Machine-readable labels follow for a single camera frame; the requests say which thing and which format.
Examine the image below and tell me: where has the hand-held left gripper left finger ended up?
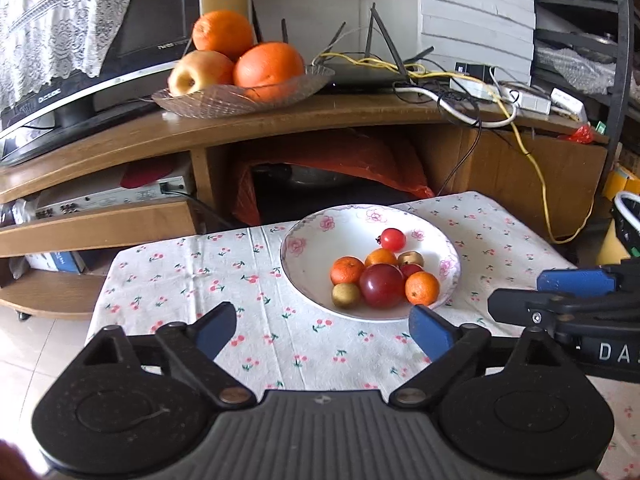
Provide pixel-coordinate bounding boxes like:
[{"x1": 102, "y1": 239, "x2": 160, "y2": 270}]
[{"x1": 65, "y1": 302, "x2": 257, "y2": 409}]

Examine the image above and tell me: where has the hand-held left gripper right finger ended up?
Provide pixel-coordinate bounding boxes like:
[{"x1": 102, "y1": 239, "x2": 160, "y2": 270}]
[{"x1": 389, "y1": 305, "x2": 581, "y2": 408}]

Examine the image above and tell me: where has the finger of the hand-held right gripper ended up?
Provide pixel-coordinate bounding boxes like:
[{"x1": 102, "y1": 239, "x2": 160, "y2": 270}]
[
  {"x1": 537, "y1": 259, "x2": 640, "y2": 297},
  {"x1": 487, "y1": 287, "x2": 640, "y2": 333}
]

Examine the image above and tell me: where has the small mandarin orange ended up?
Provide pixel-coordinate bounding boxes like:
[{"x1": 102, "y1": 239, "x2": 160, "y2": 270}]
[
  {"x1": 330, "y1": 256, "x2": 366, "y2": 286},
  {"x1": 364, "y1": 248, "x2": 398, "y2": 268},
  {"x1": 405, "y1": 271, "x2": 441, "y2": 306}
]

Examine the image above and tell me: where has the white floral bowl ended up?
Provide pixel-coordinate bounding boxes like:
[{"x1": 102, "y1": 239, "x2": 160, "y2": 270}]
[{"x1": 279, "y1": 204, "x2": 462, "y2": 322}]

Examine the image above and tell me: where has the cherry print tablecloth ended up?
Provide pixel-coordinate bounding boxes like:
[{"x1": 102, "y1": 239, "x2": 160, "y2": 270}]
[{"x1": 85, "y1": 191, "x2": 640, "y2": 480}]

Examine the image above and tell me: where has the yellow carton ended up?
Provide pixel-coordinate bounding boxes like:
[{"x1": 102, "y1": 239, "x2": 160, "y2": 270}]
[{"x1": 602, "y1": 165, "x2": 640, "y2": 201}]

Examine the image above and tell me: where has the wooden television stand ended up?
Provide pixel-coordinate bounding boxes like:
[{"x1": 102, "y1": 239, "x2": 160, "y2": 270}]
[{"x1": 0, "y1": 92, "x2": 611, "y2": 321}]

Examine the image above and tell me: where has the small red bag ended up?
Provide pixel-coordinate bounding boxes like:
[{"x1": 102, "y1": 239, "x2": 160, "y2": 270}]
[{"x1": 557, "y1": 124, "x2": 596, "y2": 145}]

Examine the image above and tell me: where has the silver media player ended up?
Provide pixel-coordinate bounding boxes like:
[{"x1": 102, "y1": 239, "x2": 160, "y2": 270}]
[{"x1": 35, "y1": 180, "x2": 196, "y2": 221}]

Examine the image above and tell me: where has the blue white box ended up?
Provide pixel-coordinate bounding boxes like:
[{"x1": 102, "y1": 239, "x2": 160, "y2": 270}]
[{"x1": 25, "y1": 250, "x2": 86, "y2": 273}]

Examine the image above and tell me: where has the white labelled device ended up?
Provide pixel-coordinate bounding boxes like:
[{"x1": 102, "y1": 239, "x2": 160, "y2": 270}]
[{"x1": 550, "y1": 87, "x2": 588, "y2": 121}]

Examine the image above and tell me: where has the white power strip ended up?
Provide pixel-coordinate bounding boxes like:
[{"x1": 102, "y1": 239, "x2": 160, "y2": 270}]
[{"x1": 450, "y1": 77, "x2": 551, "y2": 113}]

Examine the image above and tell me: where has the red plastic bag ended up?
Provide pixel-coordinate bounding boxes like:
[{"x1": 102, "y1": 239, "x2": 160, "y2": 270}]
[{"x1": 232, "y1": 130, "x2": 436, "y2": 226}]

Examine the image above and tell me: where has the bubble wrap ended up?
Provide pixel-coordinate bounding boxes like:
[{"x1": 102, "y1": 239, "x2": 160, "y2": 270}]
[{"x1": 535, "y1": 45, "x2": 616, "y2": 93}]

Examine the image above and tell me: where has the glass fruit dish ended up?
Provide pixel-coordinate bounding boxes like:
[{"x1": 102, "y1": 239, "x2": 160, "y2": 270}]
[{"x1": 151, "y1": 65, "x2": 336, "y2": 119}]

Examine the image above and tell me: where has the black power adapter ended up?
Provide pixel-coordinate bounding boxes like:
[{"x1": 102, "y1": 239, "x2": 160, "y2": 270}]
[{"x1": 455, "y1": 62, "x2": 498, "y2": 83}]

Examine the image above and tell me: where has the black shelf rack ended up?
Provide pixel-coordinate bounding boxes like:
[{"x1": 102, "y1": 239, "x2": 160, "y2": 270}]
[{"x1": 532, "y1": 0, "x2": 640, "y2": 196}]

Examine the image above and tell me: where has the yellow red apple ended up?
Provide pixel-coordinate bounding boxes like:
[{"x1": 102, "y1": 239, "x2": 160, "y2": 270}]
[{"x1": 168, "y1": 50, "x2": 236, "y2": 97}]

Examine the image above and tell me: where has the black router with antennas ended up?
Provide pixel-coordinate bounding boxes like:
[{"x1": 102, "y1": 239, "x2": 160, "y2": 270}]
[{"x1": 250, "y1": 2, "x2": 436, "y2": 92}]

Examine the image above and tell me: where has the large orange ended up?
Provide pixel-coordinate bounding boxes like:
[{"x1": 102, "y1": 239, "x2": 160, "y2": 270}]
[
  {"x1": 192, "y1": 10, "x2": 255, "y2": 61},
  {"x1": 233, "y1": 41, "x2": 306, "y2": 103}
]

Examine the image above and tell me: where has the stack of white foam boards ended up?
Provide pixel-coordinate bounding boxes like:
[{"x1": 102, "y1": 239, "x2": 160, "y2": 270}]
[{"x1": 417, "y1": 0, "x2": 537, "y2": 88}]

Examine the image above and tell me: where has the black television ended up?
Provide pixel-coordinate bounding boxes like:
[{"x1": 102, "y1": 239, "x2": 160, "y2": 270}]
[{"x1": 0, "y1": 0, "x2": 201, "y2": 167}]

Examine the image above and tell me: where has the white lace cloth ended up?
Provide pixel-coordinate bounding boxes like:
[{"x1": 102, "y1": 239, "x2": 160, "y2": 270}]
[{"x1": 0, "y1": 0, "x2": 143, "y2": 113}]

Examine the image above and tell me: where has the yellow cable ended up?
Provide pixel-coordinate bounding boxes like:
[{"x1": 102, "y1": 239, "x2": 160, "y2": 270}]
[{"x1": 312, "y1": 52, "x2": 596, "y2": 245}]

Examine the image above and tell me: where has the black cable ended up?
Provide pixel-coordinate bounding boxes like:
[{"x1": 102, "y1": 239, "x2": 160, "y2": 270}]
[{"x1": 390, "y1": 80, "x2": 483, "y2": 196}]

